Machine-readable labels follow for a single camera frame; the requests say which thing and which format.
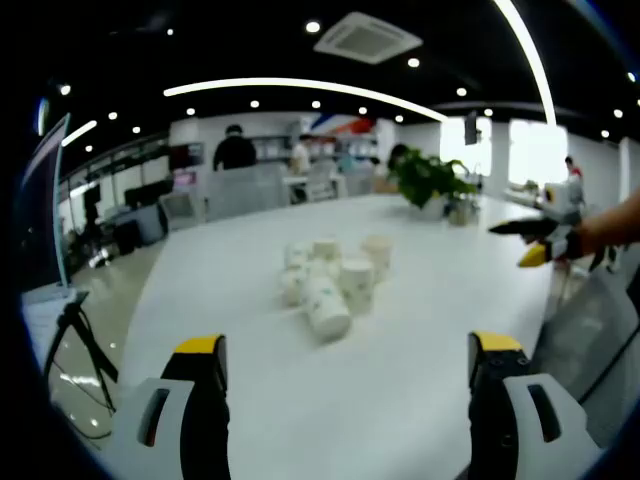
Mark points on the grey partition screen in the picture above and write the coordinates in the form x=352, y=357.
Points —
x=247, y=192

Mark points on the long ceiling light strip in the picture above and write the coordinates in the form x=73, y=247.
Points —
x=531, y=55

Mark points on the curved ceiling light strip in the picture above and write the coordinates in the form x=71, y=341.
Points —
x=300, y=82

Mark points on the round ceiling downlights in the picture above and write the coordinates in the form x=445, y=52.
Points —
x=313, y=26

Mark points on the black tripod stand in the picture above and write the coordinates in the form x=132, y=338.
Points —
x=97, y=360

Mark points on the straight ceiling light strip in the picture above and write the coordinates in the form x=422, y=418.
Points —
x=80, y=132

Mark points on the black hanging screen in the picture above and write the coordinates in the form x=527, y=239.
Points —
x=471, y=129

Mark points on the person's right hand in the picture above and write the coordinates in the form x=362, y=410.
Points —
x=577, y=245

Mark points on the person's grey clothing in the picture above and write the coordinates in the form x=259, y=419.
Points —
x=590, y=340

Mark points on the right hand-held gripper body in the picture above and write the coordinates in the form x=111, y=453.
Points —
x=560, y=200

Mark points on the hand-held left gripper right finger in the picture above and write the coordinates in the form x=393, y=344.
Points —
x=492, y=425

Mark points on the white table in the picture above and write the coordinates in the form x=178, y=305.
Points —
x=400, y=375

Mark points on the dark wall display screen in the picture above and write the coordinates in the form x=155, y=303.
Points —
x=187, y=156

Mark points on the black computer monitor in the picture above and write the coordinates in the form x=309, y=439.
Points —
x=147, y=195

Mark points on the potted green plant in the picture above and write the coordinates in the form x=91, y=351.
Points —
x=425, y=177

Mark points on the ceiling air conditioner vent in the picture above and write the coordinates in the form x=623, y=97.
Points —
x=367, y=37

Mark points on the pile of paper cups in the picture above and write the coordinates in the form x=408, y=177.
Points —
x=327, y=305

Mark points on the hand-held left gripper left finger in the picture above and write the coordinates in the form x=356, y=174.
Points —
x=200, y=425

